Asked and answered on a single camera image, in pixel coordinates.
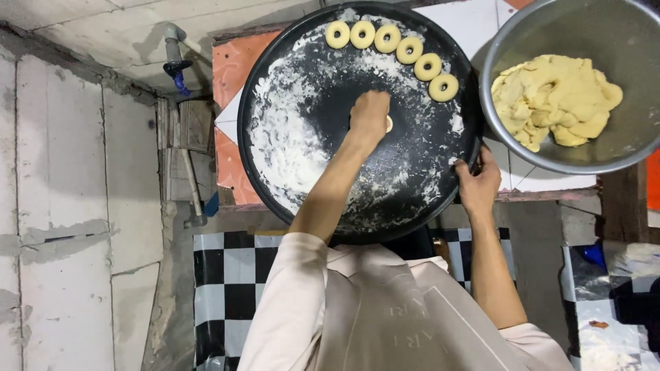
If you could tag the large metal mixing bowl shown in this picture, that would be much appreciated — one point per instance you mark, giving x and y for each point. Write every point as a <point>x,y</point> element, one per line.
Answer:
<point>626,36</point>

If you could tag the blue water tap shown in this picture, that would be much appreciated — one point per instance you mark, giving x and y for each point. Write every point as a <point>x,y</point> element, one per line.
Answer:
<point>178,72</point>

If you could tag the person's left fingers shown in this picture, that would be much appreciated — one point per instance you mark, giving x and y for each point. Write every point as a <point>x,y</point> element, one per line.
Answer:
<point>380,103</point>

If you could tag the checkered sheet with flour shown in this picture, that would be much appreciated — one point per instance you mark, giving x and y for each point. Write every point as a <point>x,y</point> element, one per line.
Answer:
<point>593,324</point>

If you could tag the stack of wooden boards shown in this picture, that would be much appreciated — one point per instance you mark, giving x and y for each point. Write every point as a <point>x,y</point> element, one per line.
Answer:
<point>191,129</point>

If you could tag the small blue plastic piece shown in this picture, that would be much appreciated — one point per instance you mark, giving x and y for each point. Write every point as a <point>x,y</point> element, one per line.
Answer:
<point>211,204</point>

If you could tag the black and white checkered mat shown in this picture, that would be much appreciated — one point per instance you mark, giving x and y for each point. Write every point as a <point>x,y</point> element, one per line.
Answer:
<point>227,288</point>

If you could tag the blue plastic object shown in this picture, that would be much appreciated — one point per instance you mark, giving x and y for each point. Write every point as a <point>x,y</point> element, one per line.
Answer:
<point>594,255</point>

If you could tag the crumpled clear plastic bag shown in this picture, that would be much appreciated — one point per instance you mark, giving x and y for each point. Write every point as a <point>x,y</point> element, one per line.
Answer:
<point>634,257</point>

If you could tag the grey water pipe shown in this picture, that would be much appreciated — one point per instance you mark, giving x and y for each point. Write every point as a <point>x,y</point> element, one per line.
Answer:
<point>173,44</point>

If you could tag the small pale dough piece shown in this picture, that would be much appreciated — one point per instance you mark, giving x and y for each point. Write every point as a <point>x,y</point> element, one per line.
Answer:
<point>389,123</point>

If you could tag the lump of yellow dough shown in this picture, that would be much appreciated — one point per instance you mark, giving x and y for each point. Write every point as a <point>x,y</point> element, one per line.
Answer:
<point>554,98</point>

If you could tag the round black baking tray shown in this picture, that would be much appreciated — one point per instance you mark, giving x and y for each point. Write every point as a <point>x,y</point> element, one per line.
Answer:
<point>330,103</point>

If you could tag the person's left hand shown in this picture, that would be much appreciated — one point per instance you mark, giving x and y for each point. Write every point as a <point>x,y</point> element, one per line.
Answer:
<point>368,121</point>

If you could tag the person's beige shirt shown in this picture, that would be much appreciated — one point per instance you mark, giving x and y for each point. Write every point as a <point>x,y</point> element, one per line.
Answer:
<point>371,314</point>

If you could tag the person's right hand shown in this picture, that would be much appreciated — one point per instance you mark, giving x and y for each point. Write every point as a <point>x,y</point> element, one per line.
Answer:
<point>479,188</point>

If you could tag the row of dough rings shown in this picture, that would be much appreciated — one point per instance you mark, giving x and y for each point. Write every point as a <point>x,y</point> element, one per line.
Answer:
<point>386,39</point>

